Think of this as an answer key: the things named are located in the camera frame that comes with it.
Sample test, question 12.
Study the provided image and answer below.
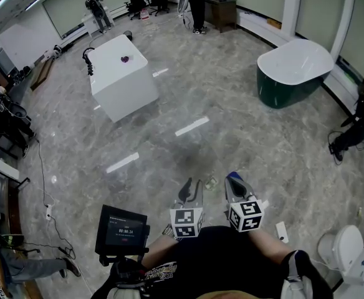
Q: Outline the white harness strap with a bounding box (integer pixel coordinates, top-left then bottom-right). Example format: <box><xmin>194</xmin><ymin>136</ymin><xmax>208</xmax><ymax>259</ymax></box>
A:
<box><xmin>107</xmin><ymin>283</ymin><xmax>145</xmax><ymax>299</ymax></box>
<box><xmin>281</xmin><ymin>250</ymin><xmax>315</xmax><ymax>299</ymax></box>

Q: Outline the white block island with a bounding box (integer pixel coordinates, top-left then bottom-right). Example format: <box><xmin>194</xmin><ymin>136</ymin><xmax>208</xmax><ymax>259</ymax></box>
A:
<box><xmin>88</xmin><ymin>34</ymin><xmax>160</xmax><ymax>123</ymax></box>

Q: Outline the green white bathtub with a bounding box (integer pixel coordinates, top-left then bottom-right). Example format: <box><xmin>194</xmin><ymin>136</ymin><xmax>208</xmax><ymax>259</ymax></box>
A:
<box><xmin>256</xmin><ymin>38</ymin><xmax>335</xmax><ymax>109</ymax></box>

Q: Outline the black chest monitor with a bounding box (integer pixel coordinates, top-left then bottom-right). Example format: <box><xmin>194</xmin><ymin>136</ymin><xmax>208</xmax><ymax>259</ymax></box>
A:
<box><xmin>94</xmin><ymin>204</ymin><xmax>151</xmax><ymax>257</ymax></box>

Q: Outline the brown wooden platform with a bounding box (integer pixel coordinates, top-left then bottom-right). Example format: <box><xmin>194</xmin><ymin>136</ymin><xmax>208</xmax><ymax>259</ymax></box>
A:
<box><xmin>29</xmin><ymin>57</ymin><xmax>54</xmax><ymax>92</ymax></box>

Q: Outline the white box with blue logo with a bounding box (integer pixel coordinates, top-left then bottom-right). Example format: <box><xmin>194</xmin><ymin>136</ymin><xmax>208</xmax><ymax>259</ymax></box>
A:
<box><xmin>340</xmin><ymin>249</ymin><xmax>364</xmax><ymax>286</ymax></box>

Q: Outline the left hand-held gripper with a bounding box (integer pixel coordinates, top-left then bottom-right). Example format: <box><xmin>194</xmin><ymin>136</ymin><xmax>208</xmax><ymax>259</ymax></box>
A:
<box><xmin>168</xmin><ymin>177</ymin><xmax>205</xmax><ymax>239</ymax></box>

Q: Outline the person's black t-shirt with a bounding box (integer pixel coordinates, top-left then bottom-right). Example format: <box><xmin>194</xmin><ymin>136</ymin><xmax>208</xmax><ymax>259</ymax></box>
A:
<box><xmin>90</xmin><ymin>225</ymin><xmax>334</xmax><ymax>299</ymax></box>

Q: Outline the black round basin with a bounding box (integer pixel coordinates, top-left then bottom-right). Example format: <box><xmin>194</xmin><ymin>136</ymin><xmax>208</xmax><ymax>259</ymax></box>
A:
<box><xmin>9</xmin><ymin>103</ymin><xmax>27</xmax><ymax>118</ymax></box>

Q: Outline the dark wooden cabinet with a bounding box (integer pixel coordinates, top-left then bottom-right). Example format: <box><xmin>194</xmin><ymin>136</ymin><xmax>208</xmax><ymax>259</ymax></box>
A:
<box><xmin>204</xmin><ymin>0</ymin><xmax>238</xmax><ymax>33</ymax></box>

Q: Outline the blue cloth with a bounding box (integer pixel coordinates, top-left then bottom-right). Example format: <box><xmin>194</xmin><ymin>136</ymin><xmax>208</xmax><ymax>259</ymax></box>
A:
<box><xmin>225</xmin><ymin>171</ymin><xmax>244</xmax><ymax>183</ymax></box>

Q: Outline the person's left forearm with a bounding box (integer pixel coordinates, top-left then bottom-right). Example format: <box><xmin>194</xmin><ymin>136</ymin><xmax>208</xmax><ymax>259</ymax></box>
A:
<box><xmin>141</xmin><ymin>235</ymin><xmax>180</xmax><ymax>269</ymax></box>

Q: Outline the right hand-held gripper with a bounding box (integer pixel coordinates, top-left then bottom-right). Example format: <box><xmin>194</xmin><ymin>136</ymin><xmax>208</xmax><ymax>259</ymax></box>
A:
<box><xmin>224</xmin><ymin>175</ymin><xmax>269</xmax><ymax>233</ymax></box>

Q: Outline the white toilet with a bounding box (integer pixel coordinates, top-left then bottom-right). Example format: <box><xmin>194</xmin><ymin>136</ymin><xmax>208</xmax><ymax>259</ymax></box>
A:
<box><xmin>317</xmin><ymin>225</ymin><xmax>364</xmax><ymax>277</ymax></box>

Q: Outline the black floor cable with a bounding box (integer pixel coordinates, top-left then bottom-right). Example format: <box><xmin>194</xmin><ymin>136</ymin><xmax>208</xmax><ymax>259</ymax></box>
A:
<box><xmin>35</xmin><ymin>138</ymin><xmax>77</xmax><ymax>260</ymax></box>

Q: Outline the black charger cable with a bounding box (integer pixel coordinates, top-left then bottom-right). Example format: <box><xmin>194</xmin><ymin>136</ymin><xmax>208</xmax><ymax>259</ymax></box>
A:
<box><xmin>327</xmin><ymin>131</ymin><xmax>364</xmax><ymax>166</ymax></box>

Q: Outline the black metal stand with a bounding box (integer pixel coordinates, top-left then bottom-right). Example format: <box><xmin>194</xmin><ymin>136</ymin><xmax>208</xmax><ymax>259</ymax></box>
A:
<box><xmin>0</xmin><ymin>116</ymin><xmax>36</xmax><ymax>158</ymax></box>

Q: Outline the person's right forearm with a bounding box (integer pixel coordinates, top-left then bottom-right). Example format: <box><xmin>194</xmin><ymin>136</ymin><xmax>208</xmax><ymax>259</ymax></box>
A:
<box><xmin>249</xmin><ymin>229</ymin><xmax>295</xmax><ymax>266</ymax></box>

